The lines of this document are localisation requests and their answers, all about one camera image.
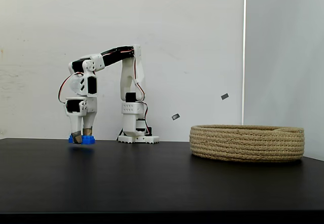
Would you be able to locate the blue lego block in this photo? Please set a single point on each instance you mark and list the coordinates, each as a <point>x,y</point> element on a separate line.
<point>88,140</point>

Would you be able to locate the grey tape piece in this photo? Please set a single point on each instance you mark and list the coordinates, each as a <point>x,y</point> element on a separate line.
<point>225,96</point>
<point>176,116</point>

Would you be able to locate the white vertical wall trim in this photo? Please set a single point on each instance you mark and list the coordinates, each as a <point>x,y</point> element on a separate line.
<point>244,56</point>

